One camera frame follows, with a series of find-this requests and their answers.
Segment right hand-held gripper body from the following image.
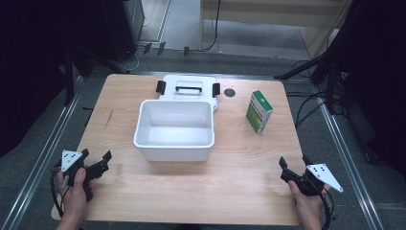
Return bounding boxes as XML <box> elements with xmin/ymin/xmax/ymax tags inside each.
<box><xmin>281</xmin><ymin>163</ymin><xmax>345</xmax><ymax>197</ymax></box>

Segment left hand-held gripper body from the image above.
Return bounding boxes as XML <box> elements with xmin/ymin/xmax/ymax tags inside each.
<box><xmin>60</xmin><ymin>149</ymin><xmax>110</xmax><ymax>202</ymax></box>

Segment person's right hand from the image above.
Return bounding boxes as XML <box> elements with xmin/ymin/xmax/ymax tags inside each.
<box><xmin>288</xmin><ymin>180</ymin><xmax>331</xmax><ymax>223</ymax></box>

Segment person's left hand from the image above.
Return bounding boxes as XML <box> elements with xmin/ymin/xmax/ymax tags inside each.
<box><xmin>56</xmin><ymin>167</ymin><xmax>90</xmax><ymax>222</ymax></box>

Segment green and white carton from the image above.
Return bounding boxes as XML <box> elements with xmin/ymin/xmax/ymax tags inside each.
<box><xmin>245</xmin><ymin>89</ymin><xmax>274</xmax><ymax>135</ymax></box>

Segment white plastic storage box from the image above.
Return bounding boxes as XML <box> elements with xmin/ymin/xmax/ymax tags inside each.
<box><xmin>133</xmin><ymin>99</ymin><xmax>215</xmax><ymax>163</ymax></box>

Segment black metal stand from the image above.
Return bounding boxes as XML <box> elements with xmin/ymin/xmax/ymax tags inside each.
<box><xmin>62</xmin><ymin>43</ymin><xmax>129</xmax><ymax>107</ymax></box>

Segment black tripod stand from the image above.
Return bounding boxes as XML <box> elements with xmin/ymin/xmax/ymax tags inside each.
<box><xmin>273</xmin><ymin>53</ymin><xmax>340</xmax><ymax>115</ymax></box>

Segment dark curtain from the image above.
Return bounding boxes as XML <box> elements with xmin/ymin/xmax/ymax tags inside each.
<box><xmin>319</xmin><ymin>0</ymin><xmax>406</xmax><ymax>177</ymax></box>
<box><xmin>0</xmin><ymin>0</ymin><xmax>108</xmax><ymax>158</ymax></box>

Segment black cabinet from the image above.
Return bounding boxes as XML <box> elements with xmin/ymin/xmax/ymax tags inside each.
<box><xmin>101</xmin><ymin>0</ymin><xmax>146</xmax><ymax>63</ymax></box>

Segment light wooden shelf unit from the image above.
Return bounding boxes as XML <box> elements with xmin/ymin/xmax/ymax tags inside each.
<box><xmin>198</xmin><ymin>0</ymin><xmax>354</xmax><ymax>60</ymax></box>

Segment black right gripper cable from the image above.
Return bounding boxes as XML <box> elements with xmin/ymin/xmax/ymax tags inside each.
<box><xmin>320</xmin><ymin>187</ymin><xmax>337</xmax><ymax>230</ymax></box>

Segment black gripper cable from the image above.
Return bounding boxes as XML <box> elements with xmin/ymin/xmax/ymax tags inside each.
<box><xmin>50</xmin><ymin>162</ymin><xmax>65</xmax><ymax>219</ymax></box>
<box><xmin>320</xmin><ymin>187</ymin><xmax>337</xmax><ymax>230</ymax></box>

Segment metal floor rail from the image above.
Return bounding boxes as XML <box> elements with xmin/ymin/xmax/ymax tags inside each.
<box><xmin>313</xmin><ymin>85</ymin><xmax>385</xmax><ymax>230</ymax></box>
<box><xmin>0</xmin><ymin>76</ymin><xmax>84</xmax><ymax>230</ymax></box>

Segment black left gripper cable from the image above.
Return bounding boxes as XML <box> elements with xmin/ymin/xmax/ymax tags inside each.
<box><xmin>50</xmin><ymin>162</ymin><xmax>65</xmax><ymax>219</ymax></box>

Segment black floor cables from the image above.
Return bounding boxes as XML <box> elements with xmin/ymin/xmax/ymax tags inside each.
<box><xmin>284</xmin><ymin>58</ymin><xmax>333</xmax><ymax>129</ymax></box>

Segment white floor cable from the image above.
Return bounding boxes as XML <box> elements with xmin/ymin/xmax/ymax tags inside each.
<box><xmin>126</xmin><ymin>15</ymin><xmax>151</xmax><ymax>72</ymax></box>

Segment white lid with black handle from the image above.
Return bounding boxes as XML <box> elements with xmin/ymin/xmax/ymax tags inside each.
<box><xmin>155</xmin><ymin>74</ymin><xmax>221</xmax><ymax>112</ymax></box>

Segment black hanging cable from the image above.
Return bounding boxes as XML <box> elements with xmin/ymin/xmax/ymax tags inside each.
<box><xmin>203</xmin><ymin>0</ymin><xmax>222</xmax><ymax>53</ymax></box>

